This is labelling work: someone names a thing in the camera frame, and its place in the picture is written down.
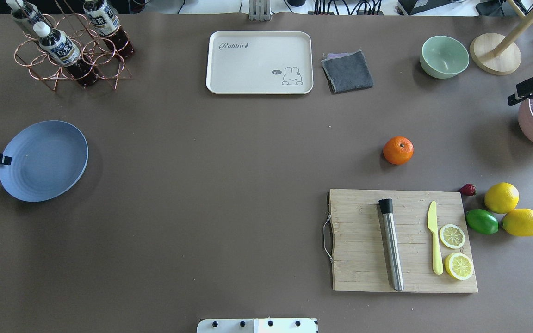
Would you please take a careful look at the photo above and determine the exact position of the blue round plate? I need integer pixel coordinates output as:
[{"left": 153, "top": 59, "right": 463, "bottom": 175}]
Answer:
[{"left": 0, "top": 120, "right": 89, "bottom": 202}]

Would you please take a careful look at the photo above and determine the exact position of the orange mandarin fruit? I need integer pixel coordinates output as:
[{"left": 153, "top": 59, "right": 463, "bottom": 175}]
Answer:
[{"left": 382, "top": 136, "right": 413, "bottom": 165}]

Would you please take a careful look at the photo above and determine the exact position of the wooden cup stand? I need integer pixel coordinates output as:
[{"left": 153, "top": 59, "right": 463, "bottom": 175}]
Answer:
[{"left": 470, "top": 0, "right": 533, "bottom": 75}]

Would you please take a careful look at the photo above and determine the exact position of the mint green bowl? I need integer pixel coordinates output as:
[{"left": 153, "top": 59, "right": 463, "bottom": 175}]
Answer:
[{"left": 419, "top": 36, "right": 470, "bottom": 79}]

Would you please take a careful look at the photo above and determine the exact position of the upper whole lemon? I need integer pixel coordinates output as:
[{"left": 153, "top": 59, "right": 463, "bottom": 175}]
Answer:
[{"left": 484, "top": 183, "right": 520, "bottom": 214}]

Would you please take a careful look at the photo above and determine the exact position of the whole lemon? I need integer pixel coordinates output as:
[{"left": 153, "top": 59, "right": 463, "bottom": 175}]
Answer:
[
  {"left": 484, "top": 183, "right": 520, "bottom": 214},
  {"left": 502, "top": 208, "right": 533, "bottom": 237}
]

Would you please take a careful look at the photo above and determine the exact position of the small red strawberry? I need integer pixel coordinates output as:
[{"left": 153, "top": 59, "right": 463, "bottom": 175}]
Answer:
[{"left": 459, "top": 183, "right": 476, "bottom": 196}]

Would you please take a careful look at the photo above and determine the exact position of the lower whole lemon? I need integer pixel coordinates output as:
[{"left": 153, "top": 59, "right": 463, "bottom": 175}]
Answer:
[{"left": 502, "top": 208, "right": 533, "bottom": 237}]

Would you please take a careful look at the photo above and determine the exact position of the green lime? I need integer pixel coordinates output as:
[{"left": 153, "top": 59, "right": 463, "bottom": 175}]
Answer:
[{"left": 465, "top": 209, "right": 499, "bottom": 235}]

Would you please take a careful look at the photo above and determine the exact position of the tea bottle front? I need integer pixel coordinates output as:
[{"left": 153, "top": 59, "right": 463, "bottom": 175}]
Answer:
[{"left": 33, "top": 22, "right": 97, "bottom": 86}]

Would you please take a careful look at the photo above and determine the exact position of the tea bottle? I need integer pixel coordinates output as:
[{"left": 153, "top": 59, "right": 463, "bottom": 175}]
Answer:
[
  {"left": 6, "top": 0, "right": 49, "bottom": 36},
  {"left": 83, "top": 0, "right": 135, "bottom": 59},
  {"left": 33, "top": 22, "right": 97, "bottom": 86}
]

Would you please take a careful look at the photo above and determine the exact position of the upper lemon slice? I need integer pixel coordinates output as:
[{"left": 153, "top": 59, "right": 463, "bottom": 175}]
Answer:
[{"left": 439, "top": 224, "right": 466, "bottom": 249}]

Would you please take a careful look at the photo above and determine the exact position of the lemon slice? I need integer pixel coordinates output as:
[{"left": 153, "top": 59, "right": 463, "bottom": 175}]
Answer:
[
  {"left": 444, "top": 253, "right": 474, "bottom": 280},
  {"left": 439, "top": 224, "right": 466, "bottom": 249}
]

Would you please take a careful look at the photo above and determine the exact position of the tea bottle back left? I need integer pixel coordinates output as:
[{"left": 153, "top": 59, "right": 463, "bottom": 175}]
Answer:
[{"left": 6, "top": 0, "right": 49, "bottom": 36}]

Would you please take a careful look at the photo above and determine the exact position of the steel muddler black tip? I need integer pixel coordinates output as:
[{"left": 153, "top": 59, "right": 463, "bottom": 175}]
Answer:
[{"left": 378, "top": 198, "right": 404, "bottom": 292}]

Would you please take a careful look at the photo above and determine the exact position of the grey folded cloth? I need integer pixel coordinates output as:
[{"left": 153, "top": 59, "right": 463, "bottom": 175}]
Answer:
[{"left": 320, "top": 50, "right": 374, "bottom": 93}]

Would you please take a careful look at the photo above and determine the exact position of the tea bottle back right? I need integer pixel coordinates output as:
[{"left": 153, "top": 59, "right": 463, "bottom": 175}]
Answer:
[{"left": 83, "top": 0, "right": 135, "bottom": 59}]

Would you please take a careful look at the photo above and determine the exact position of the lower lemon slice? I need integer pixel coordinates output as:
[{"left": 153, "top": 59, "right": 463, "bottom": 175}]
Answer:
[{"left": 444, "top": 253, "right": 474, "bottom": 280}]

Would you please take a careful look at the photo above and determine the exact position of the yellow plastic knife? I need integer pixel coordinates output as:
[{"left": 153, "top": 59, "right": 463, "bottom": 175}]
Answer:
[{"left": 427, "top": 201, "right": 444, "bottom": 275}]

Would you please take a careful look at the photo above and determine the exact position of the wooden cutting board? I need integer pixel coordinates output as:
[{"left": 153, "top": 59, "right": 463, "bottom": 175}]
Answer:
[{"left": 328, "top": 188, "right": 478, "bottom": 294}]

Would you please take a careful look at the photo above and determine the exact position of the cream rabbit tray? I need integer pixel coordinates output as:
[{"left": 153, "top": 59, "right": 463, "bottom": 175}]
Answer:
[{"left": 205, "top": 31, "right": 314, "bottom": 94}]

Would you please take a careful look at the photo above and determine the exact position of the copper wire bottle rack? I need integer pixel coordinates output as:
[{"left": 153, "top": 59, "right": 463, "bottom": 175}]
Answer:
[{"left": 7, "top": 0, "right": 135, "bottom": 91}]

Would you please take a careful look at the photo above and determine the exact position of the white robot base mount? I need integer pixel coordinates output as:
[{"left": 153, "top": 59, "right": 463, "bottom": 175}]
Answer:
[{"left": 196, "top": 318, "right": 319, "bottom": 333}]

